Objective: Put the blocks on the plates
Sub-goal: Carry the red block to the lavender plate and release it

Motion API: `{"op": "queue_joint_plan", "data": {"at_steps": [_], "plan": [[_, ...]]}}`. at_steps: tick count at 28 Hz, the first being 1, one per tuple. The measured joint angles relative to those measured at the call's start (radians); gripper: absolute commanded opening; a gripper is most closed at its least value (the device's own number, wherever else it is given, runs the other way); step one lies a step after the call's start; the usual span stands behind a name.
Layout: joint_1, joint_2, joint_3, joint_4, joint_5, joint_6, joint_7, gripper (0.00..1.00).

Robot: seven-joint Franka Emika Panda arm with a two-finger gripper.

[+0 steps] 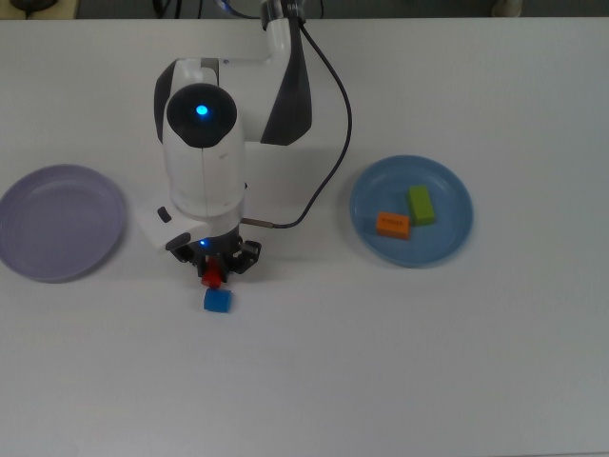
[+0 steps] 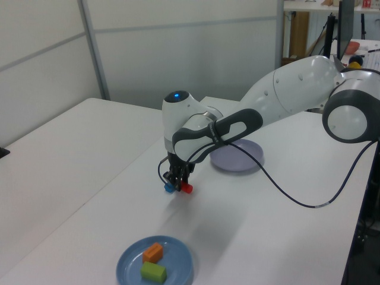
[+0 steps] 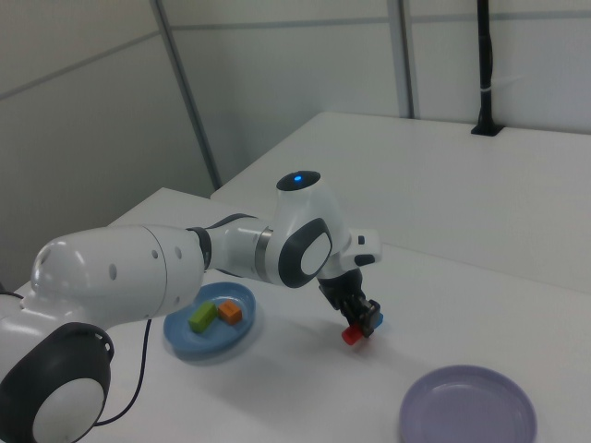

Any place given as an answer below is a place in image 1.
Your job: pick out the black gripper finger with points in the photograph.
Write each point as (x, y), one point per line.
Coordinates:
(247, 254)
(183, 250)

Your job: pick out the green rectangular block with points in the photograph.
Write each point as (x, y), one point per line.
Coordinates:
(422, 205)

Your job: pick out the orange rectangular block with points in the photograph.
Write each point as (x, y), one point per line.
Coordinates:
(393, 225)

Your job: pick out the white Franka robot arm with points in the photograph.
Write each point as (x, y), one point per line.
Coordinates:
(204, 162)

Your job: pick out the purple plate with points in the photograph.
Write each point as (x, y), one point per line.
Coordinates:
(62, 224)

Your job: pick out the blue plate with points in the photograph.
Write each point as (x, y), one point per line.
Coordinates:
(428, 252)

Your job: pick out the red cylinder block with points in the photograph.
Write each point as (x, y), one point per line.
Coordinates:
(212, 278)

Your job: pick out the blue block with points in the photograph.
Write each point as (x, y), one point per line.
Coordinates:
(218, 301)

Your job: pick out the dark rounded object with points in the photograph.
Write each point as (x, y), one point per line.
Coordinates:
(33, 4)

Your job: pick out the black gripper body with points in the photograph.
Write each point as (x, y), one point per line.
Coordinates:
(219, 245)

